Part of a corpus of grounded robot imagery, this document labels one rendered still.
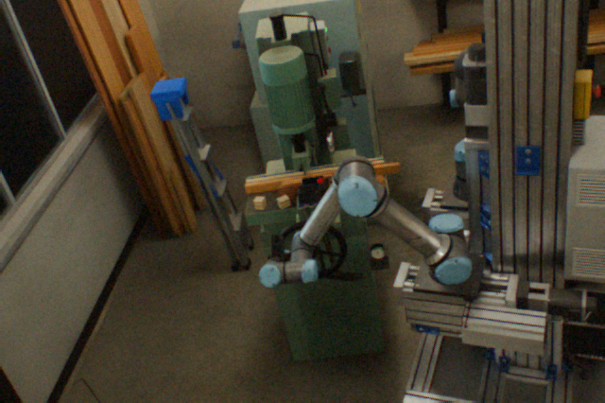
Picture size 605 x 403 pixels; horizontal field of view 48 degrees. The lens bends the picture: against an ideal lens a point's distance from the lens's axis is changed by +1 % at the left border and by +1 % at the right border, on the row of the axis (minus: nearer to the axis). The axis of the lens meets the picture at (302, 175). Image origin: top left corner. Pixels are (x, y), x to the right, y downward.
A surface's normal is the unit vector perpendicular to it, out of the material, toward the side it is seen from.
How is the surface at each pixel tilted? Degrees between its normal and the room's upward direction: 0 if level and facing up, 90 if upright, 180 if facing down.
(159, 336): 0
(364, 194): 86
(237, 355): 1
